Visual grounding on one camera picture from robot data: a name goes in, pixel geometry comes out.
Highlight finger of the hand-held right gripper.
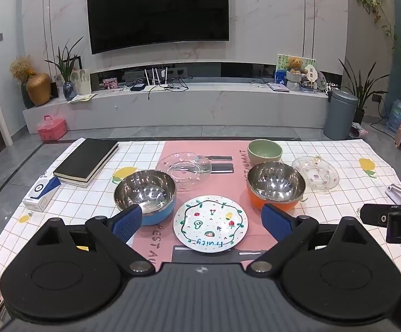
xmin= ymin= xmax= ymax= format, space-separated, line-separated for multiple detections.
xmin=361 ymin=203 xmax=401 ymax=229

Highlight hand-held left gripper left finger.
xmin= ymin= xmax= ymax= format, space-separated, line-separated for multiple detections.
xmin=31 ymin=204 xmax=155 ymax=276

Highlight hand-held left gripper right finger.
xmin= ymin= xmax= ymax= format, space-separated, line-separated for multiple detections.
xmin=246 ymin=203 xmax=372 ymax=276

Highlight blue steel bowl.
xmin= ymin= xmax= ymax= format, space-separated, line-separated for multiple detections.
xmin=113 ymin=170 xmax=177 ymax=226

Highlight orange steel bowl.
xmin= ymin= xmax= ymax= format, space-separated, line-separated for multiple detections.
xmin=246 ymin=161 xmax=307 ymax=211

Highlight white fruit-print plate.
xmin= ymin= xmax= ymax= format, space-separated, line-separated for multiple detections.
xmin=173 ymin=195 xmax=248 ymax=253

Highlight small floral glass plate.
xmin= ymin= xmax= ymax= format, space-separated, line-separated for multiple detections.
xmin=292 ymin=156 xmax=340 ymax=191

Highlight green ceramic bowl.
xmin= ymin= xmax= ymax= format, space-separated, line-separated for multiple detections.
xmin=248 ymin=139 xmax=283 ymax=167

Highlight large clear glass plate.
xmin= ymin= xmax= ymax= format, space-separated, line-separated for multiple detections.
xmin=155 ymin=152 xmax=213 ymax=192

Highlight white phone stand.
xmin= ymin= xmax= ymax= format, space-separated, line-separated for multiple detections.
xmin=385 ymin=184 xmax=401 ymax=205

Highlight pink placemat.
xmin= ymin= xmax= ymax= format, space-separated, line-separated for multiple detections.
xmin=128 ymin=141 xmax=284 ymax=272

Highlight black notebook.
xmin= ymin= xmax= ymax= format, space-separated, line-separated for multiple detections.
xmin=53 ymin=138 xmax=119 ymax=189

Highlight pink floral slippers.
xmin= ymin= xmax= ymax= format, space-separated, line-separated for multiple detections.
xmin=350 ymin=122 xmax=368 ymax=139

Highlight white and blue box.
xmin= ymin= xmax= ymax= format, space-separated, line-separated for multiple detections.
xmin=22 ymin=175 xmax=62 ymax=212

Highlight grey trash bin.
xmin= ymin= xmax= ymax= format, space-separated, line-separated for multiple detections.
xmin=323 ymin=89 xmax=359 ymax=141

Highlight blue water jug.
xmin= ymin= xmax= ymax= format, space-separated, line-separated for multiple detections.
xmin=386 ymin=88 xmax=401 ymax=133

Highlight pink storage box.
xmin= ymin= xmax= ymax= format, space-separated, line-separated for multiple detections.
xmin=37 ymin=115 xmax=66 ymax=141

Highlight tall leafy potted plant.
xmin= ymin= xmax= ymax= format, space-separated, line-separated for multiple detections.
xmin=339 ymin=57 xmax=391 ymax=123

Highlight marble television cabinet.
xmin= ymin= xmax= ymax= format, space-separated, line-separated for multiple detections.
xmin=22 ymin=81 xmax=330 ymax=135

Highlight yellow papers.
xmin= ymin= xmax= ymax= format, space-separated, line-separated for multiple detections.
xmin=68 ymin=93 xmax=96 ymax=103

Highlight white router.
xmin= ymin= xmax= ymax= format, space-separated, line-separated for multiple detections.
xmin=143 ymin=66 xmax=174 ymax=89

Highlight white cloth pot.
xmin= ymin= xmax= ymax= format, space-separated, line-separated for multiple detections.
xmin=287 ymin=72 xmax=303 ymax=91

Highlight white art card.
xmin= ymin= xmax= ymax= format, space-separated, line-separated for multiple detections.
xmin=72 ymin=68 xmax=92 ymax=95

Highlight round hand fan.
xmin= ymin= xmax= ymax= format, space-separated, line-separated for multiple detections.
xmin=304 ymin=63 xmax=316 ymax=87

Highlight gold vase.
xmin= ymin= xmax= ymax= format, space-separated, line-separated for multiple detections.
xmin=26 ymin=72 xmax=52 ymax=107

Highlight brown teddy bear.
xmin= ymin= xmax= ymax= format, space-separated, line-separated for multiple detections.
xmin=287 ymin=56 xmax=308 ymax=75

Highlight dark vase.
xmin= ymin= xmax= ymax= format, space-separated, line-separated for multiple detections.
xmin=21 ymin=81 xmax=35 ymax=109

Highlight green painting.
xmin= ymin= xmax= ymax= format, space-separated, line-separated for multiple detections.
xmin=276 ymin=54 xmax=316 ymax=77

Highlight dried yellow flowers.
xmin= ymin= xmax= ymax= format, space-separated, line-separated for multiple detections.
xmin=10 ymin=55 xmax=35 ymax=83

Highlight hanging vine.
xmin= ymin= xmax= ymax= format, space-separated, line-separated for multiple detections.
xmin=354 ymin=0 xmax=398 ymax=51

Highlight black wall television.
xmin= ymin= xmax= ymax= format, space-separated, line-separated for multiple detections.
xmin=86 ymin=0 xmax=229 ymax=55

